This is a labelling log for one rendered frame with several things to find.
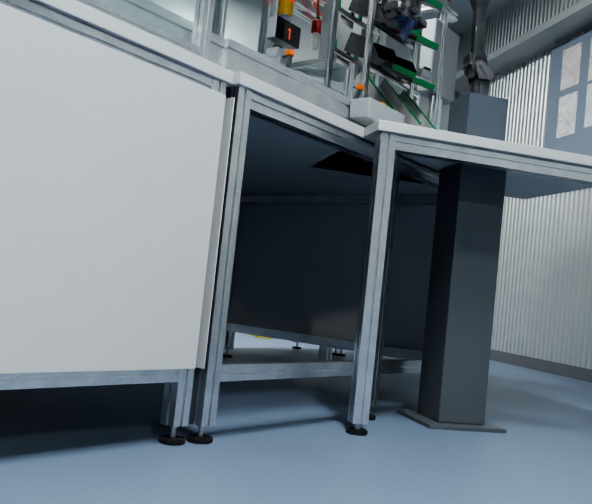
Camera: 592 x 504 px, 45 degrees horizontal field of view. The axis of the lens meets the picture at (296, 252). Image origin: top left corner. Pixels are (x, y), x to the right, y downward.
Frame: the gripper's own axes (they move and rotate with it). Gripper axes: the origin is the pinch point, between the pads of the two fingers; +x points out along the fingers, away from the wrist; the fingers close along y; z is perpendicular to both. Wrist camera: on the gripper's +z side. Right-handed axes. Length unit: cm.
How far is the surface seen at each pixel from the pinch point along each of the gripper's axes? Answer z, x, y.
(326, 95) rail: 2.5, 31.5, 35.1
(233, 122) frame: -5, 51, 79
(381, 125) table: -16, 41, 34
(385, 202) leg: -17, 62, 29
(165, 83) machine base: -4, 48, 100
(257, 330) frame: 105, 109, -65
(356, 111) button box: -0.8, 33.5, 23.9
